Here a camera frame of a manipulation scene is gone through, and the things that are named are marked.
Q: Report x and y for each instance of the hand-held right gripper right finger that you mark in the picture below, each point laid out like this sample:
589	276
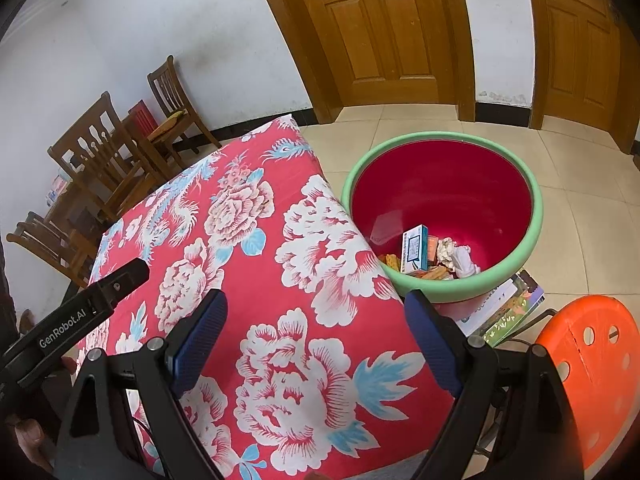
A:
435	345

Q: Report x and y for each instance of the red box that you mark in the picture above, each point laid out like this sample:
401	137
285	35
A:
145	117

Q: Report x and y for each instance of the white knotted sock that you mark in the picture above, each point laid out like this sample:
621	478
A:
462	262

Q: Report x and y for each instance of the white cover book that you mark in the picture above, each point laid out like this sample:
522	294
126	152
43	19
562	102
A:
485	310

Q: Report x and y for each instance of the wooden chair with cushion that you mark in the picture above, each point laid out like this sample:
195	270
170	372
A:
161	71

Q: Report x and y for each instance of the paper ball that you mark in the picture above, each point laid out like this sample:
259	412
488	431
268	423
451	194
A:
446	249

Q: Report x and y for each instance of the wooden carved-back chair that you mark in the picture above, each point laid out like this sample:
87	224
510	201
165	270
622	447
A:
80	127

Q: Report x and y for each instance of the yellow seat cushion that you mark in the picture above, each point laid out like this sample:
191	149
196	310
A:
167	125

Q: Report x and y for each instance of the colourful picture book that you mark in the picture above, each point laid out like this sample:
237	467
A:
520	305

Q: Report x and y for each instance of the teal cardboard box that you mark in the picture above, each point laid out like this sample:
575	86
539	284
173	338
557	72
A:
415	250

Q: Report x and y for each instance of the person's left hand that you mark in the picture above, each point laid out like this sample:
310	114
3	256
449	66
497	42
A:
31	437

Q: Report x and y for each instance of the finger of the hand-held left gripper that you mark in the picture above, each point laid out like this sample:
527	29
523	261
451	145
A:
125	280

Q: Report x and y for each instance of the red basin with green rim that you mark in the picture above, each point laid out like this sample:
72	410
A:
440	185

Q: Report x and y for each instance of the red floral tablecloth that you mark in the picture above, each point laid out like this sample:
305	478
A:
300	285

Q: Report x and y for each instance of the wooden panel door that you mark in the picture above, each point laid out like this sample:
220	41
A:
580	50
380	25

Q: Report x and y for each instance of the small orange box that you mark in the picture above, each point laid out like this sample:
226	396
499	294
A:
433	250

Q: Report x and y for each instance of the wooden dining table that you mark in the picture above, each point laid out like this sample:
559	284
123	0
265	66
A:
142	152

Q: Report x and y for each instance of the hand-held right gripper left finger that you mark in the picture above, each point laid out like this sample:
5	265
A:
200	345

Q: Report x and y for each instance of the orange plastic stool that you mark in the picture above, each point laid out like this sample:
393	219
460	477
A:
600	320

